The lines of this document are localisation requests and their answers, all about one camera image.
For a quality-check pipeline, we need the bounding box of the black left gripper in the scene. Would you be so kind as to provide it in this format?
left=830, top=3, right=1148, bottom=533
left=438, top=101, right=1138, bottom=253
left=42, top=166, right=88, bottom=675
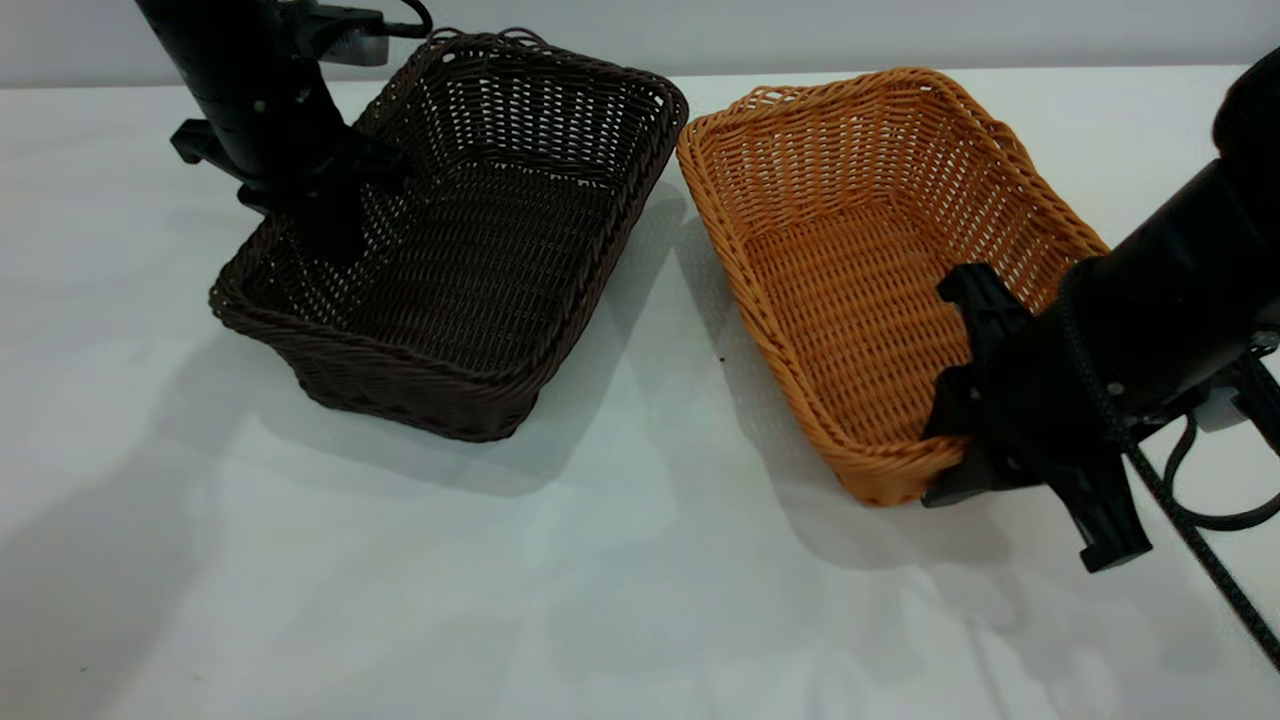
left=168, top=60, right=411, bottom=266

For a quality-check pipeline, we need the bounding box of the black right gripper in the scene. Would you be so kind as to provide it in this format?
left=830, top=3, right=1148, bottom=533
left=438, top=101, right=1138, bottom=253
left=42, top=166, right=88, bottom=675
left=920, top=262, right=1154, bottom=574

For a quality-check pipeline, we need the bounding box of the dark brown wicker basket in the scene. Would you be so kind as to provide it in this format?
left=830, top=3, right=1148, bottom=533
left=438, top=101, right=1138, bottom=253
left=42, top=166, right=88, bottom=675
left=208, top=28, right=691, bottom=443

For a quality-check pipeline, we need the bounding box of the orange wicker basket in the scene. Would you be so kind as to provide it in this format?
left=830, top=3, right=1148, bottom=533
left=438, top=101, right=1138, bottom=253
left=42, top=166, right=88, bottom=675
left=676, top=66, right=1111, bottom=508

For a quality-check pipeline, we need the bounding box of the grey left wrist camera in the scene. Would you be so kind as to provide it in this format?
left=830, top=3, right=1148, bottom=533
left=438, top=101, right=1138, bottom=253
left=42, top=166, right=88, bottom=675
left=290, top=5, right=391, bottom=69

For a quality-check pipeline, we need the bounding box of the black left camera cable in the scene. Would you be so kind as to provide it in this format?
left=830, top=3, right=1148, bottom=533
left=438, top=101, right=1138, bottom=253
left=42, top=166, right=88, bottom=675
left=375, top=0, right=436, bottom=41

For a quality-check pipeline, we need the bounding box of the black smooth looped cable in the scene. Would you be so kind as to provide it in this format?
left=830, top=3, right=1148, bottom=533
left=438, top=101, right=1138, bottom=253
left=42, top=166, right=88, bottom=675
left=1163, top=412, right=1280, bottom=533

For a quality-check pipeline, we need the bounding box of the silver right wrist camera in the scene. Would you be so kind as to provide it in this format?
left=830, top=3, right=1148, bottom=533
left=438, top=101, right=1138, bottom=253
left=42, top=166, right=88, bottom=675
left=1190, top=375, right=1263, bottom=433

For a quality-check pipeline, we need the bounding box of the black braided cable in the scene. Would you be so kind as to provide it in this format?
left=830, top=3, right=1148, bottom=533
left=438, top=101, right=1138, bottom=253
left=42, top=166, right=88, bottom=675
left=1060, top=258, right=1280, bottom=673

